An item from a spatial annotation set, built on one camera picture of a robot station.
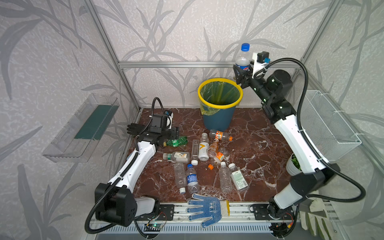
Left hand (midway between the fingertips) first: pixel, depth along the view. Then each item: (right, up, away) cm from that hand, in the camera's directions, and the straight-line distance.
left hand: (174, 124), depth 83 cm
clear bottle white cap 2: (+29, -29, +3) cm, 41 cm away
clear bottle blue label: (+11, -34, -3) cm, 35 cm away
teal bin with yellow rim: (+27, +18, +22) cm, 39 cm away
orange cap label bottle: (+28, -18, +7) cm, 34 cm away
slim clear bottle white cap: (+11, -22, +4) cm, 25 cm away
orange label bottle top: (+27, -8, +16) cm, 32 cm away
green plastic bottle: (+1, -12, +16) cm, 20 cm away
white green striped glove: (+70, -44, -11) cm, 83 cm away
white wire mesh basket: (+69, -1, -19) cm, 71 cm away
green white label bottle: (+36, -31, -2) cm, 47 cm away
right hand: (+32, +27, -22) cm, 48 cm away
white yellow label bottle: (+17, -15, +8) cm, 24 cm away
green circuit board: (-7, -48, -12) cm, 50 cm away
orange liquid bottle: (+22, -14, +4) cm, 27 cm away
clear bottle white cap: (+3, -31, -1) cm, 31 cm away
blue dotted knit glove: (+19, -42, -8) cm, 47 cm away
